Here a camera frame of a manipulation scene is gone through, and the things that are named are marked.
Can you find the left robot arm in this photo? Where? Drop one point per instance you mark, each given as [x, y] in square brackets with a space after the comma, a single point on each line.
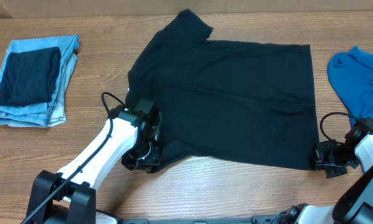
[70, 195]

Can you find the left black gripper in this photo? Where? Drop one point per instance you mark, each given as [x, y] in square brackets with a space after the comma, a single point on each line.
[147, 158]

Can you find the black t-shirt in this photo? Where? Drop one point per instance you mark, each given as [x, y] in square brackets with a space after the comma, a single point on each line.
[237, 101]

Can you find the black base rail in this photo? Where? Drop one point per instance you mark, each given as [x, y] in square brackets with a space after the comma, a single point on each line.
[201, 221]

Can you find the blue t-shirt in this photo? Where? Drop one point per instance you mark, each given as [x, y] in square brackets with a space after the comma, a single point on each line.
[351, 76]

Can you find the folded light blue jeans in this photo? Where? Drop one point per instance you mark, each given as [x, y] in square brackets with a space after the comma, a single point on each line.
[42, 115]

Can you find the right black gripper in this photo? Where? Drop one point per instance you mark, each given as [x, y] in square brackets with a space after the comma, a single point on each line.
[326, 156]

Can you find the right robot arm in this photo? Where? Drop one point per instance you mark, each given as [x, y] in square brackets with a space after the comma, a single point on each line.
[355, 205]

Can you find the folded dark navy shirt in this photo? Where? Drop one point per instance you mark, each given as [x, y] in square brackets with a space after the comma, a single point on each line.
[29, 77]

